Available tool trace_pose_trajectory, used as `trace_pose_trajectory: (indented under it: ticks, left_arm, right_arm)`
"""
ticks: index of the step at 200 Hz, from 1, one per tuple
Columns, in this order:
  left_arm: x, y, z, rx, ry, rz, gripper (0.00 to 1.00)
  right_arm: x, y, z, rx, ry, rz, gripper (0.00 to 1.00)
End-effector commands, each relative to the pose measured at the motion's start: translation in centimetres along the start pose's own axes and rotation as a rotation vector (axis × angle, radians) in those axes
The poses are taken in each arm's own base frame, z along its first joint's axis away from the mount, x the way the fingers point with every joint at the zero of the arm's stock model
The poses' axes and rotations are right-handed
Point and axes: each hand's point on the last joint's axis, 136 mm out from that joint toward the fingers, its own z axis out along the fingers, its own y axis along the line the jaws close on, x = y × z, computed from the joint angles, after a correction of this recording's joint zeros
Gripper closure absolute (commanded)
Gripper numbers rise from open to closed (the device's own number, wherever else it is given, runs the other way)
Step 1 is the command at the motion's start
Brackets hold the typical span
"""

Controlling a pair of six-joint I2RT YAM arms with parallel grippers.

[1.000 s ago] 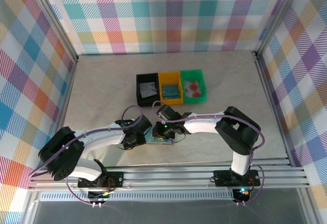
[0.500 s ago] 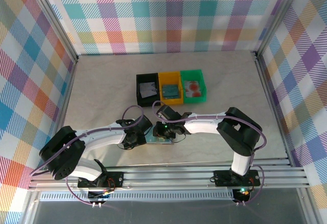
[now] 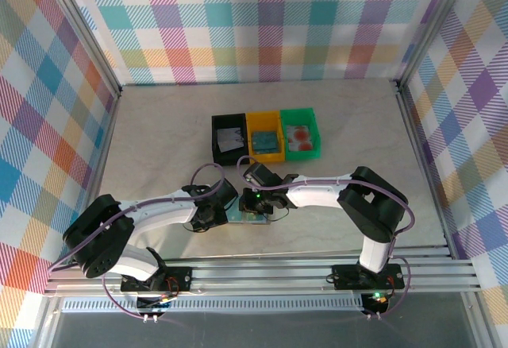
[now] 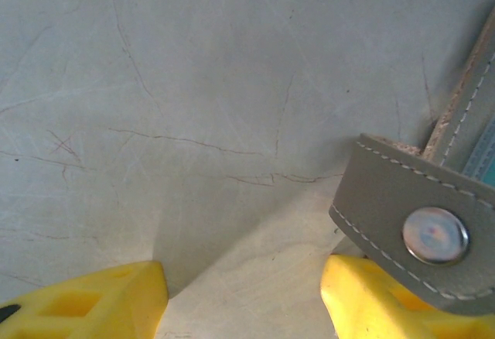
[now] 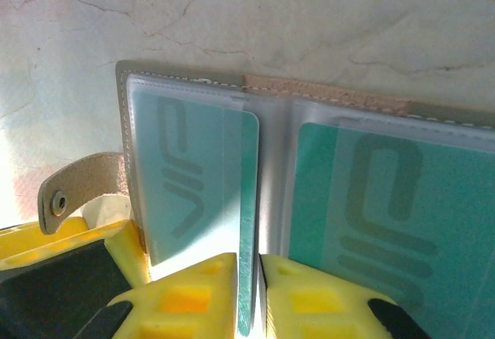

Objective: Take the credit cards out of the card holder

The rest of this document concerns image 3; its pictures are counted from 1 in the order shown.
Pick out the grey card holder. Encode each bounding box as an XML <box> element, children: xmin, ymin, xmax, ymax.
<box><xmin>225</xmin><ymin>208</ymin><xmax>273</xmax><ymax>228</ymax></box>

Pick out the red circle card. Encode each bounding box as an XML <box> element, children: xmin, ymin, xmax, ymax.
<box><xmin>287</xmin><ymin>137</ymin><xmax>314</xmax><ymax>153</ymax></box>
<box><xmin>286</xmin><ymin>125</ymin><xmax>314</xmax><ymax>139</ymax></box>

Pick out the yellow plastic bin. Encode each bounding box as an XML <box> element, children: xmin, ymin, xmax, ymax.
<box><xmin>245</xmin><ymin>110</ymin><xmax>287</xmax><ymax>164</ymax></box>

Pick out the black plastic bin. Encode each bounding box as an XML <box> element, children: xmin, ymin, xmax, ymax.
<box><xmin>210</xmin><ymin>112</ymin><xmax>251</xmax><ymax>166</ymax></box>

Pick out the green plastic bin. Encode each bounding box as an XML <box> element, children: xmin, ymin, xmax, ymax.
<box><xmin>279</xmin><ymin>107</ymin><xmax>321</xmax><ymax>162</ymax></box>

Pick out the small black circuit board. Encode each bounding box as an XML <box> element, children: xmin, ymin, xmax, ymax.
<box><xmin>363</xmin><ymin>290</ymin><xmax>392</xmax><ymax>313</ymax></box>
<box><xmin>137</xmin><ymin>292</ymin><xmax>175</xmax><ymax>313</ymax></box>

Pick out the purple cable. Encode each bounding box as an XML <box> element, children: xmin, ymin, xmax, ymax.
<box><xmin>237</xmin><ymin>155</ymin><xmax>416</xmax><ymax>320</ymax></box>
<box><xmin>47</xmin><ymin>161</ymin><xmax>227</xmax><ymax>320</ymax></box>

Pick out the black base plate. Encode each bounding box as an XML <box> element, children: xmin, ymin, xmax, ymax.
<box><xmin>120</xmin><ymin>266</ymin><xmax>194</xmax><ymax>294</ymax></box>
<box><xmin>331</xmin><ymin>263</ymin><xmax>406</xmax><ymax>290</ymax></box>

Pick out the long aluminium frame rail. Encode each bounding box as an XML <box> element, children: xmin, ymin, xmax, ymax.
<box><xmin>44</xmin><ymin>258</ymin><xmax>483</xmax><ymax>297</ymax></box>

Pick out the slotted white cable duct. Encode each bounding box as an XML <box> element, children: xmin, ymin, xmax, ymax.
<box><xmin>61</xmin><ymin>298</ymin><xmax>364</xmax><ymax>313</ymax></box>

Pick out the aluminium side rail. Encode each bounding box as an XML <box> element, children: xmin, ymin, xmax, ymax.
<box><xmin>392</xmin><ymin>79</ymin><xmax>461</xmax><ymax>261</ymax></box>
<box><xmin>70</xmin><ymin>85</ymin><xmax>124</xmax><ymax>264</ymax></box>

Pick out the aluminium corner post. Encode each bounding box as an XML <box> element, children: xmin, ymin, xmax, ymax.
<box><xmin>39</xmin><ymin>0</ymin><xmax>122</xmax><ymax>99</ymax></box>
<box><xmin>394</xmin><ymin>0</ymin><xmax>475</xmax><ymax>91</ymax></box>

